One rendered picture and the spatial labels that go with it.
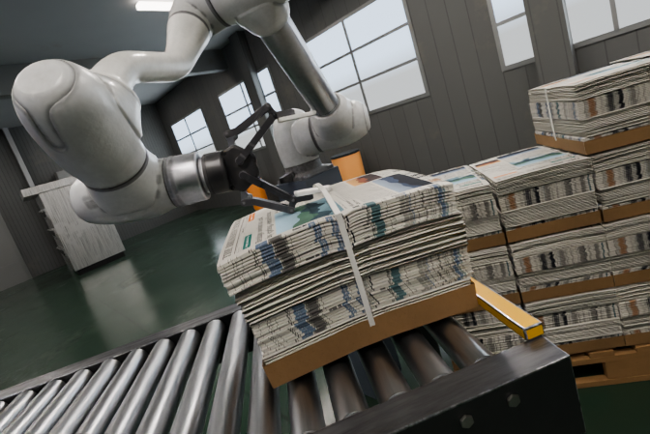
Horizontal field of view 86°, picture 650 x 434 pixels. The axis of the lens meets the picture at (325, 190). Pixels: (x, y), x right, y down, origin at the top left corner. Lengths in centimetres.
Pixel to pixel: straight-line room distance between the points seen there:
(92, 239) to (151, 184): 723
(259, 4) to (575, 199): 111
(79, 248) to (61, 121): 732
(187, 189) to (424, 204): 39
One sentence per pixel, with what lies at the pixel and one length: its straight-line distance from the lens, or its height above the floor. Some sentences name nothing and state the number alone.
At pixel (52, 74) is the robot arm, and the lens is 53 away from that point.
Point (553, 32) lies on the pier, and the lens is 421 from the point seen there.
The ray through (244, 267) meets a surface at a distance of 54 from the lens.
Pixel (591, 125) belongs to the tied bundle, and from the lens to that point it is 135.
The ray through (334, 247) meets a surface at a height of 99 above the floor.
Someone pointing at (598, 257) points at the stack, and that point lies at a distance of 147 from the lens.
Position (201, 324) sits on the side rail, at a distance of 98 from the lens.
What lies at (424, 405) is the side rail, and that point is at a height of 80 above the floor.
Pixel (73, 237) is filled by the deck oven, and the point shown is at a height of 69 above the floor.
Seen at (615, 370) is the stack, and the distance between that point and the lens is 171.
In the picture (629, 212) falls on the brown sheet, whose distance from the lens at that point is 146.
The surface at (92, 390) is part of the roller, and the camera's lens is 98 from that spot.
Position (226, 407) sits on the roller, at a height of 80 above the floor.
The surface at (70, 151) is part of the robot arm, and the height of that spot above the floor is 123.
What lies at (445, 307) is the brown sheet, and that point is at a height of 82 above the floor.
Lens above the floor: 116
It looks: 10 degrees down
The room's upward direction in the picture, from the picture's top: 18 degrees counter-clockwise
